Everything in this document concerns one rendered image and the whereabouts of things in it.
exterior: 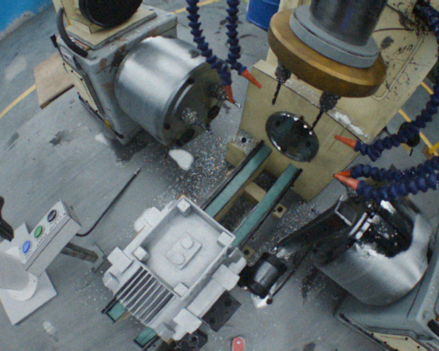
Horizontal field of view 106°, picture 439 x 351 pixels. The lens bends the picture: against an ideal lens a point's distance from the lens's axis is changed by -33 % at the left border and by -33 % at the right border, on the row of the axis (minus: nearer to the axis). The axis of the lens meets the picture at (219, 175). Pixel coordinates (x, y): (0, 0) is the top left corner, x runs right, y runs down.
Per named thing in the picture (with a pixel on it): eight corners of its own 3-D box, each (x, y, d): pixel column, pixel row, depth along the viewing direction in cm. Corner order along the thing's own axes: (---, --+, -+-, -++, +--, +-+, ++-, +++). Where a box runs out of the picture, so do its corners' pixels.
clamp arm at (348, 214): (282, 237, 49) (343, 194, 26) (293, 246, 49) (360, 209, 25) (272, 250, 48) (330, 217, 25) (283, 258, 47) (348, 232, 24)
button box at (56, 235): (74, 210, 48) (59, 196, 44) (83, 227, 43) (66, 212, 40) (33, 258, 42) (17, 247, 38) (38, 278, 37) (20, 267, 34)
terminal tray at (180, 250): (185, 207, 43) (181, 193, 36) (233, 246, 40) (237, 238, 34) (139, 257, 39) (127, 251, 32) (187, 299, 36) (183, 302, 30)
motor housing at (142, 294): (177, 216, 58) (164, 185, 40) (240, 266, 53) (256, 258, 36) (122, 276, 51) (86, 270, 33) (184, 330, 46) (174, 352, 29)
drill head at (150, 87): (157, 66, 80) (149, 8, 58) (238, 117, 72) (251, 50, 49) (102, 107, 71) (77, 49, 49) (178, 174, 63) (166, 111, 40)
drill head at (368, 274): (321, 177, 65) (367, 127, 42) (410, 256, 55) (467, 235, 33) (271, 249, 56) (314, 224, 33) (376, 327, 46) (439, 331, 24)
